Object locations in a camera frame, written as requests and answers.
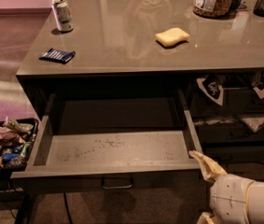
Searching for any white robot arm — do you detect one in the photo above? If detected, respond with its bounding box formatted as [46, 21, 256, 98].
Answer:
[189, 150, 264, 224]

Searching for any yellow sponge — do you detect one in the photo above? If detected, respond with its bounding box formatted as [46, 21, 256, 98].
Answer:
[155, 28, 189, 47]

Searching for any black bin of snacks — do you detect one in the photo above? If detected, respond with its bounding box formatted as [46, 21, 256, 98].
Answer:
[0, 117, 38, 202]

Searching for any black floor cable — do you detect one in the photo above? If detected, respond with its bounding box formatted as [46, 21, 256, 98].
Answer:
[63, 192, 74, 224]

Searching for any green white soda can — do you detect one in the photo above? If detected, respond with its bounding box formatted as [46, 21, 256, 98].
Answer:
[51, 0, 73, 33]

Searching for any grey top drawer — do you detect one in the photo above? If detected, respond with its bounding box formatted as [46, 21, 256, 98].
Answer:
[11, 91, 201, 193]

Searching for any large jar of nuts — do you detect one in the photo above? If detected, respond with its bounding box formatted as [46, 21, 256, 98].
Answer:
[193, 0, 232, 18]

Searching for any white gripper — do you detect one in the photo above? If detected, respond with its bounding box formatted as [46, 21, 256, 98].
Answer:
[188, 150, 254, 224]

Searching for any dark blue snack packet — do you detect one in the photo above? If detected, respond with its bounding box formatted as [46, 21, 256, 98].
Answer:
[40, 48, 76, 64]

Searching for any grey cabinet counter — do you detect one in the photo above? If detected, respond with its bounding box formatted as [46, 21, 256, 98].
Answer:
[18, 0, 264, 161]

